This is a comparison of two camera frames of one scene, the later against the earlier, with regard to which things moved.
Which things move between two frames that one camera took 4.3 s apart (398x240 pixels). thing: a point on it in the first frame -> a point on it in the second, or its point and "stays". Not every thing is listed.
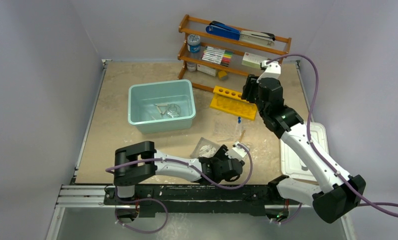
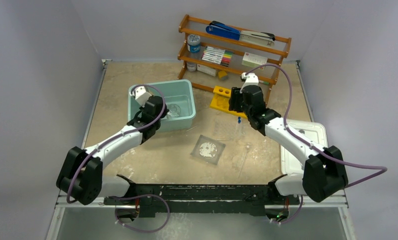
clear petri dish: x=173 y=110 stays
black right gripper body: x=250 y=88 -> x=235 y=100
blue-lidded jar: x=193 y=43 stays
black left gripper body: x=221 y=156 -> x=158 y=123
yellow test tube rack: x=231 y=101 stays
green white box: x=252 y=60 stays
